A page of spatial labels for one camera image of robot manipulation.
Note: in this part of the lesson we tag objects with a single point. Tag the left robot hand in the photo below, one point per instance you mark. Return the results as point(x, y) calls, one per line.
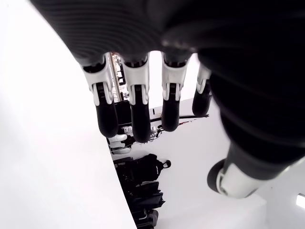
point(214, 35)

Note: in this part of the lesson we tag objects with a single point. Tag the long black pole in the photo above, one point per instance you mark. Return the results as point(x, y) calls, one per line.
point(186, 117)

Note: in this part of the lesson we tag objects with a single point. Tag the black cabinet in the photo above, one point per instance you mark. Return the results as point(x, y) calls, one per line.
point(122, 112)

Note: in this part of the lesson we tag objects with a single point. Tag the white humanoid robot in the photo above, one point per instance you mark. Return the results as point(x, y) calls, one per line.
point(120, 138)

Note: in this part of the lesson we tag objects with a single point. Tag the black backpack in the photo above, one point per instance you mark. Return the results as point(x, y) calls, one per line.
point(140, 167)

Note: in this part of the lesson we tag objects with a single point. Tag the black equipment bags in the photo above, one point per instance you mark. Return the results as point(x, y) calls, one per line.
point(145, 202)

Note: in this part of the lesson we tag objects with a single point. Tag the ceiling light fixture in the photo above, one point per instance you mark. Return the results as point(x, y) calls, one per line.
point(301, 200)

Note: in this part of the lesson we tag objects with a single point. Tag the aluminium frame desk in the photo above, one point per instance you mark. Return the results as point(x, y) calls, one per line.
point(115, 78)

